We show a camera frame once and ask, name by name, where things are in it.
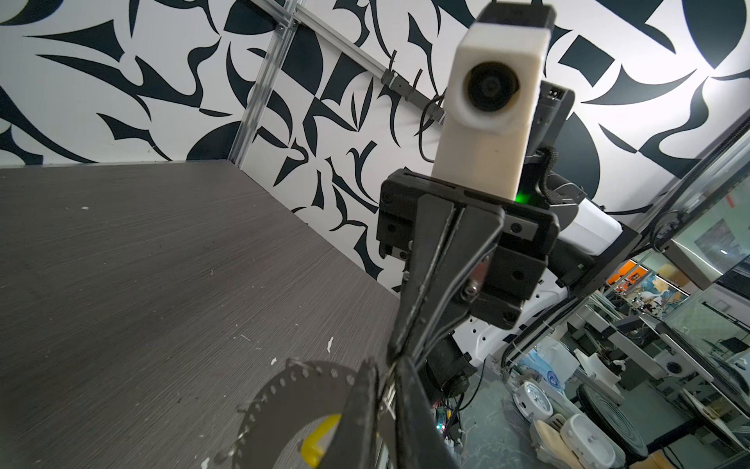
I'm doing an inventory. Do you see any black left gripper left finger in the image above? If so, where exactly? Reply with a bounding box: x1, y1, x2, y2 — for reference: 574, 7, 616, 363
318, 359, 379, 469

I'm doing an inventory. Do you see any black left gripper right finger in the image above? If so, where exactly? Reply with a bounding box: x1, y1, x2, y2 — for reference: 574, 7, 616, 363
393, 356, 458, 469

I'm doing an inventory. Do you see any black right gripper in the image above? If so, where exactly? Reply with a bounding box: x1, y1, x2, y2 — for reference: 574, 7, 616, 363
376, 169, 560, 361

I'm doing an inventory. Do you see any yellow key tag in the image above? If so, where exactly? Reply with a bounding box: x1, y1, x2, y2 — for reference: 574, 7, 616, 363
300, 414, 341, 468

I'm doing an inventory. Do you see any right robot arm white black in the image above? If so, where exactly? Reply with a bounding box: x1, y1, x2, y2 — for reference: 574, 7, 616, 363
377, 82, 639, 402

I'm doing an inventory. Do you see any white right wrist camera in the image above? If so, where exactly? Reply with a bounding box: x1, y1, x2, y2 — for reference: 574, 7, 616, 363
432, 2, 557, 200

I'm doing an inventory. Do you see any black wall hook rail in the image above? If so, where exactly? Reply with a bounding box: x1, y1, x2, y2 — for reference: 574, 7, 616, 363
381, 50, 445, 124

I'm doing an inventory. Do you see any wall-mounted monitor screen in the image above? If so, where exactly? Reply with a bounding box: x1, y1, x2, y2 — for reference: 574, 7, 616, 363
663, 175, 749, 290

